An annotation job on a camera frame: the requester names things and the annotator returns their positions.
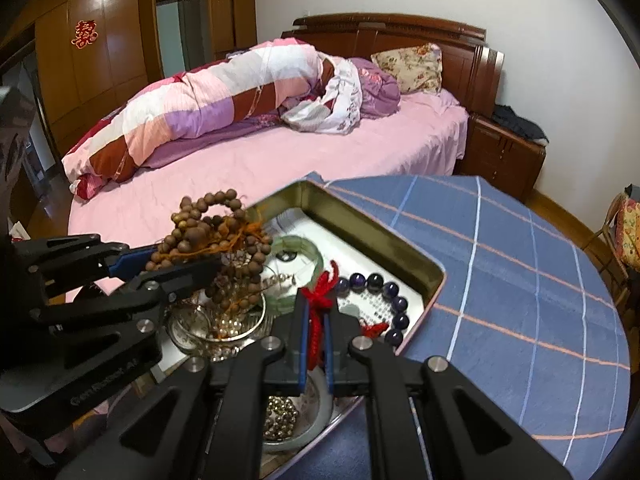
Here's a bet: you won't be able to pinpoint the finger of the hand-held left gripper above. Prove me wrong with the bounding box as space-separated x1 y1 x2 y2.
30 255 223 341
12 234 156 286

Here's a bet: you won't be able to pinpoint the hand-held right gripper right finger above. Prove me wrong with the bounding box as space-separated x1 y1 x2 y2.
322 302 573 480

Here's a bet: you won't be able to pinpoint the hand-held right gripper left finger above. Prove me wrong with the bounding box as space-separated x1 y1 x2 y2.
55 287 311 480

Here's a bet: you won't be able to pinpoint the brown wooden bead string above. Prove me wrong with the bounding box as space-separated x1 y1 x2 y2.
145 188 276 318

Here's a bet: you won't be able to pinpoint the pale white jade bangle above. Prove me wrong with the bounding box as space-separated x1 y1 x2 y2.
262 375 334 451

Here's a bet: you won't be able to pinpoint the pink metal tin box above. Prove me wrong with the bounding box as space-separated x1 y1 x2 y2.
150 180 447 478

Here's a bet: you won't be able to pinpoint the green jade bangle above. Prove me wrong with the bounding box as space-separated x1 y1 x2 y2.
262 235 326 312

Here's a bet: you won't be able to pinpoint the bed with pink sheet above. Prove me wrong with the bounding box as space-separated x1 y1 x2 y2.
45 87 471 311

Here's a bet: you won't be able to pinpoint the pink patchwork quilt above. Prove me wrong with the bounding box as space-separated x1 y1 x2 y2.
61 38 351 201

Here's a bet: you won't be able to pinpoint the brown wooden wardrobe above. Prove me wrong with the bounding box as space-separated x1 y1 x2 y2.
0 0 258 211

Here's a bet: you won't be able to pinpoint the blue plaid tablecloth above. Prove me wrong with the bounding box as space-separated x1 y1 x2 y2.
270 172 632 480

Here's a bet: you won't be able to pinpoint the white floral blanket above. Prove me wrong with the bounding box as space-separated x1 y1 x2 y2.
281 57 363 135

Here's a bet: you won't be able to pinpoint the red paper decoration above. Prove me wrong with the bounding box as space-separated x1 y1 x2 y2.
70 20 99 50

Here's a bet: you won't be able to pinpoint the wooden nightstand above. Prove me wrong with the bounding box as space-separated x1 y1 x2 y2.
460 112 547 203

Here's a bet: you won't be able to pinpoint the purple blanket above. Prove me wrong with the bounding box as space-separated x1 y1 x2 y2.
350 56 402 118

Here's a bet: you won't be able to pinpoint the floral pillow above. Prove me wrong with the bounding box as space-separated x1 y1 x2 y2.
370 42 444 95

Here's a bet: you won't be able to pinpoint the dark folded clothes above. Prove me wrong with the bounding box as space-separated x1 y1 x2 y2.
492 104 550 142

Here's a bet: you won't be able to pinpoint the wooden chair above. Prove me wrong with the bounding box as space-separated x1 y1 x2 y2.
582 185 640 306

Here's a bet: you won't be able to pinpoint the dark wooden headboard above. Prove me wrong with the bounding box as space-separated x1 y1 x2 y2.
280 12 506 121

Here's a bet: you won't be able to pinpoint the colourful patterned cushion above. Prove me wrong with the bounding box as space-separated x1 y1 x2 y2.
614 195 640 266

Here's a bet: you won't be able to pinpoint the dark purple bead bracelet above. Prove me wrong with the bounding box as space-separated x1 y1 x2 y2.
336 271 411 348

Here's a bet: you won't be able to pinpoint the gold pearl bead bracelet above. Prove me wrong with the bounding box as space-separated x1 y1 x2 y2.
264 394 302 440

